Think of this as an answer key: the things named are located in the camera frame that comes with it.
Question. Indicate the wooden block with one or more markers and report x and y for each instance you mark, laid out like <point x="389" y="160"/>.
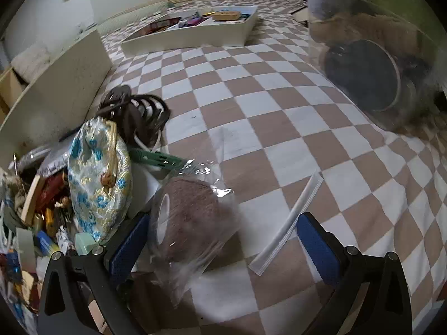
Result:
<point x="226" y="15"/>

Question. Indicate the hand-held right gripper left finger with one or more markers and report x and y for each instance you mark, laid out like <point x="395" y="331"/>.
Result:
<point x="127" y="247"/>

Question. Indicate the shallow white box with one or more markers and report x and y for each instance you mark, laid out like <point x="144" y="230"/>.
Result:
<point x="195" y="40"/>

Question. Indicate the thin wooden board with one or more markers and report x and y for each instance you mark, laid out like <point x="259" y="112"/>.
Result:
<point x="33" y="199"/>

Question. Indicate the brown bandage roll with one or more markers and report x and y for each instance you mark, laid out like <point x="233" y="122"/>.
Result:
<point x="195" y="216"/>

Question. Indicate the large white box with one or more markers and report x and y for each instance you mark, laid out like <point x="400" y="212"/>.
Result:
<point x="59" y="90"/>

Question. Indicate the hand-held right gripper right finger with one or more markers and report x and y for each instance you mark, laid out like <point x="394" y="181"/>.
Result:
<point x="319" y="247"/>

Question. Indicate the clear bag with dark disc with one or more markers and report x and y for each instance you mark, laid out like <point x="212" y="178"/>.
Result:
<point x="377" y="87"/>

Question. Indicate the green plastic comb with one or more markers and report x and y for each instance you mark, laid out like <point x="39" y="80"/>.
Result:
<point x="157" y="158"/>

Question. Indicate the wooden headboard shelf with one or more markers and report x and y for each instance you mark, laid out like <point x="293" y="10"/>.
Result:
<point x="10" y="90"/>

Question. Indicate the black round disc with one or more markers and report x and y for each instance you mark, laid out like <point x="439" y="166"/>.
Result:
<point x="363" y="76"/>

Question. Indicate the brown fuzzy object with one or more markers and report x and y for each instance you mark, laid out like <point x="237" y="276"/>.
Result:
<point x="384" y="28"/>

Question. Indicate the long green bolster pillow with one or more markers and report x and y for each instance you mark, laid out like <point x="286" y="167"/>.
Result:
<point x="139" y="15"/>

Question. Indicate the floral brocade pouch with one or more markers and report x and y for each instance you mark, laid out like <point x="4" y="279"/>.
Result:
<point x="97" y="181"/>

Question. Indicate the white plastic strip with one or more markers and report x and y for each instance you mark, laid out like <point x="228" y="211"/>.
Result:
<point x="290" y="223"/>

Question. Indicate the fluffy white pillow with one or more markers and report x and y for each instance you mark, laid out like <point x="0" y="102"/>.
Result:
<point x="31" y="62"/>

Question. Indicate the mint hair clip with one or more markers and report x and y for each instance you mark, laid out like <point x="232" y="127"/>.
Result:
<point x="85" y="244"/>

